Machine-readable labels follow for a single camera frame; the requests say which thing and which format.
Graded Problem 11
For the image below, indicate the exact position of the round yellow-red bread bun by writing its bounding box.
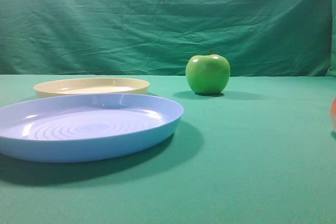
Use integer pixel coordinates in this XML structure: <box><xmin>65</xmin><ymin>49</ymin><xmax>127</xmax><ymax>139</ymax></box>
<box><xmin>330</xmin><ymin>98</ymin><xmax>336</xmax><ymax>133</ymax></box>

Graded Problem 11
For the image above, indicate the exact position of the yellow plastic plate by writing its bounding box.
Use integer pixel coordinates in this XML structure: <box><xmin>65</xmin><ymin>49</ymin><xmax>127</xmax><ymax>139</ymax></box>
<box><xmin>34</xmin><ymin>77</ymin><xmax>150</xmax><ymax>98</ymax></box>

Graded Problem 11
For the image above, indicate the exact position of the blue plastic plate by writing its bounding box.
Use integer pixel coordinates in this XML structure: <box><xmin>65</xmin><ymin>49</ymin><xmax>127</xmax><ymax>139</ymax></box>
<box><xmin>1</xmin><ymin>93</ymin><xmax>184</xmax><ymax>163</ymax></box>

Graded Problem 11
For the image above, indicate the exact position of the green apple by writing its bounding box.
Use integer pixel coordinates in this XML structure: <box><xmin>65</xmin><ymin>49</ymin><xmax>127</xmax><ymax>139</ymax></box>
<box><xmin>185</xmin><ymin>54</ymin><xmax>231</xmax><ymax>95</ymax></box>

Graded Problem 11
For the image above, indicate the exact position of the green tablecloth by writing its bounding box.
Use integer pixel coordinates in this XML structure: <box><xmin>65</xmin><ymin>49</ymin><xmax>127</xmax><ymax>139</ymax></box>
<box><xmin>1</xmin><ymin>76</ymin><xmax>335</xmax><ymax>223</ymax></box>

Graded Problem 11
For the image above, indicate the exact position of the green backdrop cloth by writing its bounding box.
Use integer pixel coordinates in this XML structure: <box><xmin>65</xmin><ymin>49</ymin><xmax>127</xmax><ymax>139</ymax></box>
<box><xmin>1</xmin><ymin>0</ymin><xmax>335</xmax><ymax>76</ymax></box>

